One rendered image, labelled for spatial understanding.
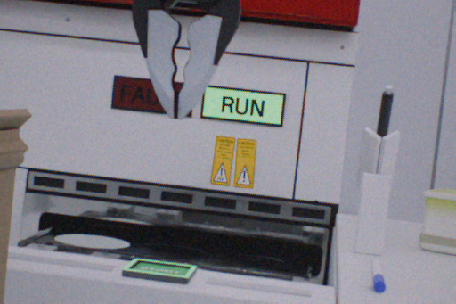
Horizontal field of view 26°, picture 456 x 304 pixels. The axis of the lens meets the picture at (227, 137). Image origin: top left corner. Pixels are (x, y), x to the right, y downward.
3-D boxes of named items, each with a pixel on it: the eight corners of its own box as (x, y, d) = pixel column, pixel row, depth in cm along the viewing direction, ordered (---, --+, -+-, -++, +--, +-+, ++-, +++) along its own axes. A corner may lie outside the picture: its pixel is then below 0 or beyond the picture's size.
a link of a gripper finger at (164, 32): (183, 118, 90) (195, 14, 89) (174, 119, 84) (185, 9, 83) (150, 113, 90) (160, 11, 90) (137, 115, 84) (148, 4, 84)
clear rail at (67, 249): (18, 249, 129) (20, 238, 129) (310, 286, 125) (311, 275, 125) (15, 250, 128) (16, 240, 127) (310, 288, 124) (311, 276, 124)
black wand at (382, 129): (395, 91, 102) (395, 84, 103) (382, 89, 102) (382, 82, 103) (372, 233, 115) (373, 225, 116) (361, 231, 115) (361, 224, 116)
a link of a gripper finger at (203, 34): (218, 121, 89) (230, 18, 89) (210, 123, 84) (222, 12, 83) (183, 118, 90) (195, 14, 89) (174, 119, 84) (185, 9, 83)
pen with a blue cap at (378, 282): (370, 255, 99) (374, 280, 86) (381, 256, 99) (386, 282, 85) (370, 265, 100) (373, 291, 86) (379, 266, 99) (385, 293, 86)
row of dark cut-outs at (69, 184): (28, 187, 147) (30, 171, 146) (329, 224, 142) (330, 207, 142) (28, 188, 146) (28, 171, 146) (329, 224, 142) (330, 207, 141)
